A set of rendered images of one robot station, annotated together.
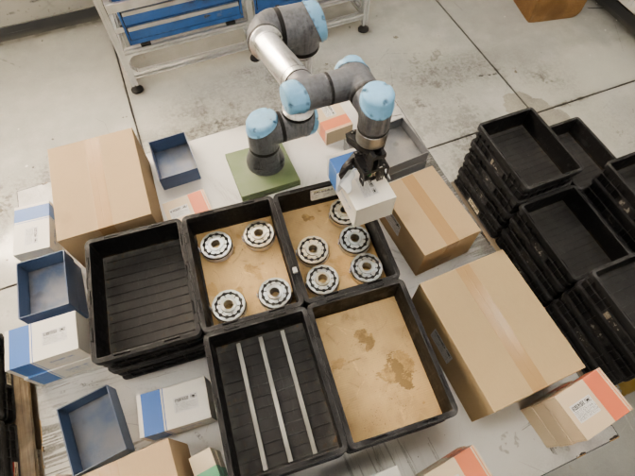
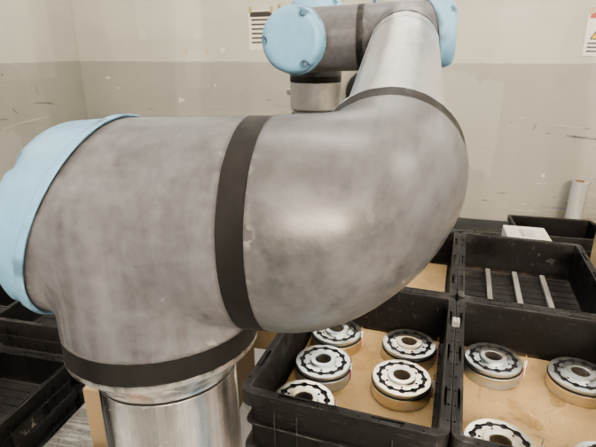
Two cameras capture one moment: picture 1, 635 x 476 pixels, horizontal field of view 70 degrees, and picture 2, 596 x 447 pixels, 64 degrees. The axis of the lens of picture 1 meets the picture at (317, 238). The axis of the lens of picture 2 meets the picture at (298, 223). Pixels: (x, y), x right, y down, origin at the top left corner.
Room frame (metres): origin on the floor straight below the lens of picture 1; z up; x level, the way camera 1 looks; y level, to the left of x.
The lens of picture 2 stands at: (1.35, 0.27, 1.40)
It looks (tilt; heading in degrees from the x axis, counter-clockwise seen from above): 20 degrees down; 216
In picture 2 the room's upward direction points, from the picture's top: straight up
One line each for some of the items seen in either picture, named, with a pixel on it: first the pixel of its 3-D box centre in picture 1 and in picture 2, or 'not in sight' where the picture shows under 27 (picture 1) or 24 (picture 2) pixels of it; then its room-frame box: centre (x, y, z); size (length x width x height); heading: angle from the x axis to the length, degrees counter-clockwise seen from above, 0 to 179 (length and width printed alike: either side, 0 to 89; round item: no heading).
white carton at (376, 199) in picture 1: (359, 185); not in sight; (0.76, -0.12, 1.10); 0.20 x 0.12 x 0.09; 22
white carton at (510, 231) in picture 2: not in sight; (526, 251); (-0.12, 0.06, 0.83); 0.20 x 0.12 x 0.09; 21
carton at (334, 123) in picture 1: (331, 121); not in sight; (1.34, -0.06, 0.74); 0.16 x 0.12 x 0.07; 25
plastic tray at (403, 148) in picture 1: (385, 149); not in sight; (1.16, -0.27, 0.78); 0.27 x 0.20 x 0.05; 116
